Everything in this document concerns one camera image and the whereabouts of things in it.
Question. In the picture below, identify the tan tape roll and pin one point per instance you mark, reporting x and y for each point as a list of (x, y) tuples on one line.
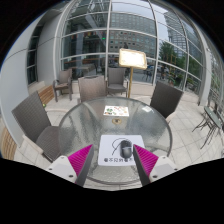
[(113, 121)]

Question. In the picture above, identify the dark metal side table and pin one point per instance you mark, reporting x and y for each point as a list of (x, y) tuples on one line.
[(213, 116)]

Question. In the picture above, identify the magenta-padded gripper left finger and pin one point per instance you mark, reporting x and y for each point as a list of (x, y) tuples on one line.
[(79, 159)]

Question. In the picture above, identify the black computer mouse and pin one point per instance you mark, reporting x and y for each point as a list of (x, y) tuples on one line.
[(126, 150)]

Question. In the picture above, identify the gold-framed menu stand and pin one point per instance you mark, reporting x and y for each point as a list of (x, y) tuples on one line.
[(132, 59)]

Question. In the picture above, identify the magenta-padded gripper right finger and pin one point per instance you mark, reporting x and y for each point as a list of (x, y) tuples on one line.
[(146, 159)]

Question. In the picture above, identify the colourful printed menu card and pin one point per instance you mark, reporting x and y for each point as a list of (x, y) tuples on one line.
[(116, 111)]

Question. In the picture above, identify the white mouse pad with drawing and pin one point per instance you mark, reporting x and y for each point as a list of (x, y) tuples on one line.
[(108, 148)]

